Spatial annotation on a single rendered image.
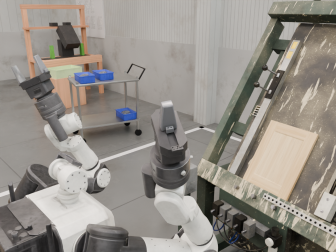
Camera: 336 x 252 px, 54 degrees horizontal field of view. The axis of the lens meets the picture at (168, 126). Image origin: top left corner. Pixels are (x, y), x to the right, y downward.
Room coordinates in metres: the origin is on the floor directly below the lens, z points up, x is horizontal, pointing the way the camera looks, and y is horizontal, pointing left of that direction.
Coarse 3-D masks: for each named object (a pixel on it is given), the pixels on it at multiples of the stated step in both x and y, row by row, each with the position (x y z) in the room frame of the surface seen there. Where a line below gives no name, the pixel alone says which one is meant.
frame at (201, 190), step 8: (224, 168) 2.16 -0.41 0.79; (200, 184) 2.04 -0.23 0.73; (208, 184) 2.02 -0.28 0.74; (200, 192) 2.04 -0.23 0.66; (208, 192) 2.02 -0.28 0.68; (200, 200) 2.04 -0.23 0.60; (208, 200) 2.02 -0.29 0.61; (200, 208) 2.03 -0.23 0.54; (208, 208) 2.03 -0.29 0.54; (208, 216) 2.03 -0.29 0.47; (232, 232) 2.09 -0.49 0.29; (288, 232) 1.67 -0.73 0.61; (296, 232) 1.68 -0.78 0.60; (224, 240) 2.14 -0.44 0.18; (232, 240) 2.09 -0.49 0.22; (240, 240) 2.03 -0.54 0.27; (288, 240) 1.66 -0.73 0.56; (296, 240) 1.68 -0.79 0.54; (304, 240) 1.64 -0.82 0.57; (248, 248) 1.96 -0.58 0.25; (256, 248) 1.91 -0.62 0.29; (288, 248) 1.65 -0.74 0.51; (296, 248) 1.67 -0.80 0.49; (304, 248) 1.63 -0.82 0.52; (312, 248) 1.60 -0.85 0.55; (320, 248) 1.50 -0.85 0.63
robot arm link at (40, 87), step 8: (48, 72) 1.12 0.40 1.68; (32, 80) 1.10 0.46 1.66; (40, 80) 1.09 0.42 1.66; (48, 80) 1.13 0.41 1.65; (24, 88) 1.12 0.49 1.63; (32, 88) 1.11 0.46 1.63; (40, 88) 1.10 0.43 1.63; (48, 88) 1.11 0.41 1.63; (32, 96) 1.12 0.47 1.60; (40, 96) 1.10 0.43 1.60; (48, 96) 1.11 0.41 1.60; (56, 96) 1.12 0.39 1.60; (40, 104) 1.09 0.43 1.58; (48, 104) 1.09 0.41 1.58; (56, 104) 1.11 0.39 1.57; (40, 112) 1.10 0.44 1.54
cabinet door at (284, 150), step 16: (272, 128) 1.92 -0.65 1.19; (288, 128) 1.85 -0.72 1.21; (272, 144) 1.85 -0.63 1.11; (288, 144) 1.78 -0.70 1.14; (304, 144) 1.72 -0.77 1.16; (256, 160) 1.85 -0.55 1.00; (272, 160) 1.78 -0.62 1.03; (288, 160) 1.72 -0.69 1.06; (304, 160) 1.66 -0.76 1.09; (256, 176) 1.78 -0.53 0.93; (272, 176) 1.72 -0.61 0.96; (288, 176) 1.66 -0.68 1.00; (272, 192) 1.65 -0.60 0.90; (288, 192) 1.60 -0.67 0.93
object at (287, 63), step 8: (296, 40) 2.19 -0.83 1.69; (296, 48) 2.16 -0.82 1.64; (288, 64) 2.12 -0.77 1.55; (280, 80) 2.08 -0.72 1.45; (272, 96) 2.04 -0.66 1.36; (264, 104) 2.04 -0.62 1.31; (272, 104) 2.05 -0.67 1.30; (264, 112) 2.00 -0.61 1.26; (256, 120) 2.01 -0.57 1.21; (264, 120) 2.01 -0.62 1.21; (256, 128) 1.97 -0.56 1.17; (248, 136) 1.97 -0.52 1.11; (256, 136) 1.97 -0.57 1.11; (248, 144) 1.93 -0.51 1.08; (240, 152) 1.93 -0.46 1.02; (248, 152) 1.93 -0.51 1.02; (240, 160) 1.90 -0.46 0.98; (232, 168) 1.90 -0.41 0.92; (240, 168) 1.89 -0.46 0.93
